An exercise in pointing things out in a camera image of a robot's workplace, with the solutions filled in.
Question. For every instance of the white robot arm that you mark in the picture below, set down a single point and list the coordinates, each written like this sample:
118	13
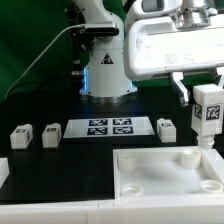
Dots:
105	79

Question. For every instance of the black camera on stand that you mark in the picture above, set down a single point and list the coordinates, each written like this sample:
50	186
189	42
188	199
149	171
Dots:
83	38

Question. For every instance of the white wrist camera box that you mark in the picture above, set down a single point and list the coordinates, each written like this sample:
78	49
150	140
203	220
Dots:
143	9

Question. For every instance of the white sheet with markers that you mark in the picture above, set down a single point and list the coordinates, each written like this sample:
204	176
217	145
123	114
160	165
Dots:
108	127

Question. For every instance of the white square table top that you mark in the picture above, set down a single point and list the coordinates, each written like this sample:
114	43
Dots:
145	172

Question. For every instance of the white left obstacle block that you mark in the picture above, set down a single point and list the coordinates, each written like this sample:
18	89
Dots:
4	170

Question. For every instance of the white front obstacle rail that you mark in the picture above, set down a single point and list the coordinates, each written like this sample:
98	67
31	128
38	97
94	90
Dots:
194	209

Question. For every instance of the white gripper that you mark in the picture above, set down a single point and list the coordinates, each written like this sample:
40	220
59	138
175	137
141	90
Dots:
155	47

